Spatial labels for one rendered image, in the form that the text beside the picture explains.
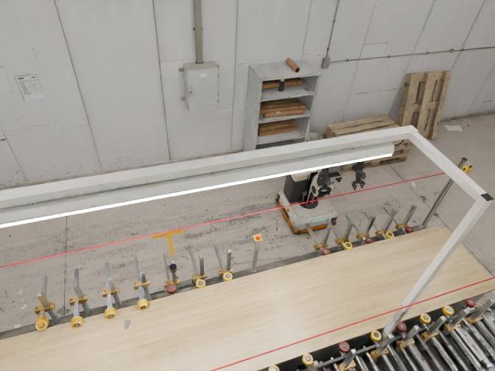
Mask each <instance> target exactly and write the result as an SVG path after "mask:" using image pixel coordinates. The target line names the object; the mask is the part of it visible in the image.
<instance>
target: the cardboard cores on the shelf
mask: <svg viewBox="0 0 495 371"><path fill-rule="evenodd" d="M279 83H280V80H279V79H275V80H268V81H263V82H262V89H265V88H279ZM301 84H302V80H301V78H300V77H296V78H289V79H284V87H287V86H295V85H301ZM305 109H306V105H301V102H299V101H298V99H285V100H277V101H269V102H261V104H260V111H259V115H263V117H264V118H272V117H279V116H291V115H298V114H303V110H305ZM293 124H296V120H288V121H275V122H268V123H262V124H259V125H258V137H260V136H265V135H274V134H279V133H287V132H292V131H296V130H298V125H297V126H293Z"/></svg>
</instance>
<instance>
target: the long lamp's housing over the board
mask: <svg viewBox="0 0 495 371"><path fill-rule="evenodd" d="M394 152H395V145H394V144H393V143H392V142H387V143H382V144H374V145H369V146H361V147H357V148H353V149H344V150H339V151H335V152H327V153H322V154H317V155H310V156H305V157H300V158H292V159H287V160H280V161H275V162H270V163H262V164H258V165H253V166H245V167H240V168H235V169H228V170H223V171H218V172H213V174H212V172H210V173H206V174H198V175H193V176H188V177H181V178H176V179H171V180H163V181H158V182H154V183H146V184H141V185H133V186H129V187H124V188H116V189H111V190H107V191H99V192H94V193H90V194H81V195H77V196H73V197H64V198H60V199H52V200H47V201H43V202H34V203H33V205H32V203H30V204H25V205H17V206H12V207H8V208H0V225H6V224H11V223H15V222H22V221H27V220H31V219H39V218H43V217H48V216H55V215H60V214H64V213H71V212H75V211H83V210H88V209H92V208H99V207H104V206H108V205H115V204H120V203H124V202H132V201H136V200H140V199H148V198H152V197H159V196H164V195H168V194H176V193H180V192H184V191H192V190H196V189H201V188H208V187H212V186H220V185H225V184H229V183H236V182H241V181H245V180H252V179H256V178H261V177H269V176H273V175H277V174H285V173H289V172H296V171H301V170H305V169H313V168H317V167H321V166H329V165H333V164H338V163H345V162H349V161H354V160H361V159H366V158H373V157H377V156H382V155H389V154H390V156H391V157H392V156H393V153H394Z"/></svg>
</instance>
